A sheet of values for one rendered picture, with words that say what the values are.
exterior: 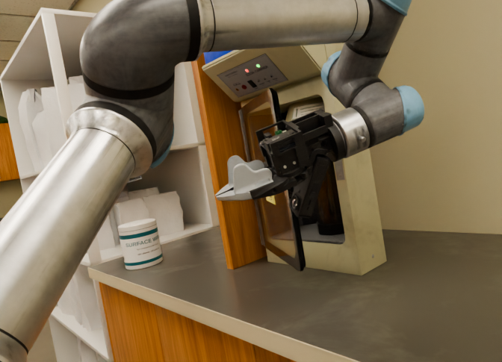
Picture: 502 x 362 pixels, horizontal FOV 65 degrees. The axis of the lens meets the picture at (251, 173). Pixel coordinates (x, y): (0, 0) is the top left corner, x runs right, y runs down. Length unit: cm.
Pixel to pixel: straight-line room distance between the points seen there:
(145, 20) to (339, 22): 27
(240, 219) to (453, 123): 66
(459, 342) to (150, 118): 54
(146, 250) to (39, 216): 99
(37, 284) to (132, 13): 30
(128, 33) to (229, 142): 72
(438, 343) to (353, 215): 36
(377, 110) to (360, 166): 33
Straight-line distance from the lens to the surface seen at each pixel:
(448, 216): 131
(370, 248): 99
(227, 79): 106
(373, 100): 67
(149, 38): 48
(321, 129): 62
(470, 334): 71
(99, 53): 50
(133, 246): 139
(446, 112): 126
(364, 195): 97
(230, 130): 116
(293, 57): 90
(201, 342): 106
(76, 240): 43
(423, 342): 69
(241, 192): 60
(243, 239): 117
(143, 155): 52
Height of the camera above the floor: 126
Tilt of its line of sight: 3 degrees down
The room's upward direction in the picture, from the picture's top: 10 degrees counter-clockwise
